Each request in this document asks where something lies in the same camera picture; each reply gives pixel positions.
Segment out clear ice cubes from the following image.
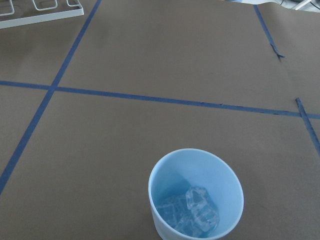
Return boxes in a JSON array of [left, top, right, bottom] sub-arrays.
[[156, 186, 220, 238]]

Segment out white wire rack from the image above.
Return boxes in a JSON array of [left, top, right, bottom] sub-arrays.
[[0, 0, 84, 29]]

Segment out light blue plastic cup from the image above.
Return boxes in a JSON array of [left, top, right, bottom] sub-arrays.
[[148, 148, 244, 240]]

